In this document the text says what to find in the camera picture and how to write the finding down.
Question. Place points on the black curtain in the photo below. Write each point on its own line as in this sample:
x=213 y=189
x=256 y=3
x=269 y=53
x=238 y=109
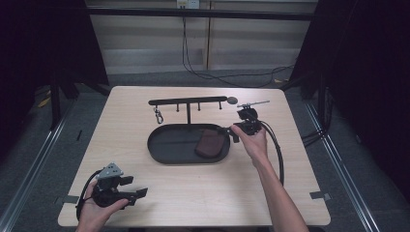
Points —
x=370 y=80
x=38 y=42

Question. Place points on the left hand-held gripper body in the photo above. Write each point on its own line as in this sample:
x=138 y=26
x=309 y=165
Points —
x=108 y=193

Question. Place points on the yellow tape piece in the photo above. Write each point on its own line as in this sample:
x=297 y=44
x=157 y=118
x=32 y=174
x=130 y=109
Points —
x=44 y=102

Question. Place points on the black key rack with tray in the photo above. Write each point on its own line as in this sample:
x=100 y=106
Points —
x=174 y=145

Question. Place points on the black horizontal bar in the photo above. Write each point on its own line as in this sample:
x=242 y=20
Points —
x=199 y=14

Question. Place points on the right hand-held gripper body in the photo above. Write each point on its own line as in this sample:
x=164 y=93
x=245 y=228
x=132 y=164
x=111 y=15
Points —
x=248 y=116

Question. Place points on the brown pouch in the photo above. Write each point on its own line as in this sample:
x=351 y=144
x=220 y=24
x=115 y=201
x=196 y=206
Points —
x=209 y=145

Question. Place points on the person's right hand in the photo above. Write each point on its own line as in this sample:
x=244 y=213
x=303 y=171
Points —
x=256 y=146

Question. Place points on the black stand leg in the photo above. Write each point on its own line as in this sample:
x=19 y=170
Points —
x=55 y=103

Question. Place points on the white wall outlet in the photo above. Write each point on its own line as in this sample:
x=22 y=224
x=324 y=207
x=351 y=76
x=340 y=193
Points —
x=188 y=4

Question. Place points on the metal floor rail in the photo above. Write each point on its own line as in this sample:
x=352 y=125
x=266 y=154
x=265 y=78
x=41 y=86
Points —
x=29 y=180
x=341 y=167

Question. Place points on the person's left hand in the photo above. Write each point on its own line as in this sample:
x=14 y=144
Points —
x=95 y=216

